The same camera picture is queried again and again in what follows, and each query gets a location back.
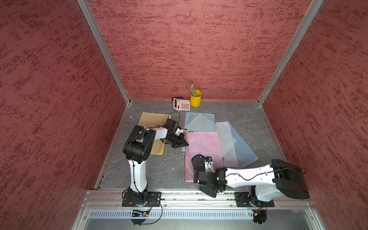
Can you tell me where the yellow mesh document bag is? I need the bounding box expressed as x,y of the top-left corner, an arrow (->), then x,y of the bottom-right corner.
137,112 -> 173,156

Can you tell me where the coloured pencils bundle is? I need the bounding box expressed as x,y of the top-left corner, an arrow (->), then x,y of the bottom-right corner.
188,84 -> 197,97

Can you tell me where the right aluminium corner post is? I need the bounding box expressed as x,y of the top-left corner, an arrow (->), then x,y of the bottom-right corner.
258,0 -> 324,107

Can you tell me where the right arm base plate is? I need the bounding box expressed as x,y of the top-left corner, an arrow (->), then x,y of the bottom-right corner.
234,192 -> 275,208

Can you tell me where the blue mesh document bag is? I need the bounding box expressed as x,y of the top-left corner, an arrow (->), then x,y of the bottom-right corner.
230,125 -> 258,169

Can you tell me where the white mesh document bag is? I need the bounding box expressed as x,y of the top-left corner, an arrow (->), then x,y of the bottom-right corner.
216,122 -> 238,168

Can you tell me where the pink mesh document bag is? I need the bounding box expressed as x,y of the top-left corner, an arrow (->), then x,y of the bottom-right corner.
185,132 -> 223,182

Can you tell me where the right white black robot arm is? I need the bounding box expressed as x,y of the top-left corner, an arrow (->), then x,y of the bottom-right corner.
192,159 -> 310,207

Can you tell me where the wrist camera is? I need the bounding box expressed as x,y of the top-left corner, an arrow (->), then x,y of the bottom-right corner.
163,118 -> 185,136
204,157 -> 215,173

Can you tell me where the aluminium front rail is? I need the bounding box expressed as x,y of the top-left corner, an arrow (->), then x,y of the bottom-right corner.
72,189 -> 325,230

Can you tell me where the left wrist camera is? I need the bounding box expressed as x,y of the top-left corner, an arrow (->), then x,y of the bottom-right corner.
163,118 -> 185,136

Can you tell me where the yellow pen cup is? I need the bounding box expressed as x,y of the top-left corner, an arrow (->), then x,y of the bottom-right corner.
190,90 -> 202,107

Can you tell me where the pink desk calculator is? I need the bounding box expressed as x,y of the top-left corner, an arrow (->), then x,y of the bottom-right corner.
172,98 -> 191,111

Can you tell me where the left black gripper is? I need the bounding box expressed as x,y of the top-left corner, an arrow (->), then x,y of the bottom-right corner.
165,132 -> 189,148

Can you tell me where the green mesh document bag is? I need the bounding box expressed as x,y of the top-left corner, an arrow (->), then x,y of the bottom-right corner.
185,112 -> 217,132

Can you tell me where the aluminium corner post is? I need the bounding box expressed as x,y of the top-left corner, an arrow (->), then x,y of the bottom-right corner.
77,0 -> 131,106
258,0 -> 324,107

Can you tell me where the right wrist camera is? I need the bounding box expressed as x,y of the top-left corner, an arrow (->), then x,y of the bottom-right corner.
204,157 -> 215,173

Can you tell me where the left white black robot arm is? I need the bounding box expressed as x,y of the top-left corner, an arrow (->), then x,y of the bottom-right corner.
123,125 -> 189,204

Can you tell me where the left aluminium corner post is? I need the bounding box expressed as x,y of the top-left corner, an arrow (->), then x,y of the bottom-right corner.
77,0 -> 131,106

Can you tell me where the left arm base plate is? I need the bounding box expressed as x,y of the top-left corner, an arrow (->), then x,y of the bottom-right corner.
122,191 -> 162,208

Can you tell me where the light blue document bag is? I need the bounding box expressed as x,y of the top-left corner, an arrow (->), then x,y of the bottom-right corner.
185,114 -> 220,156

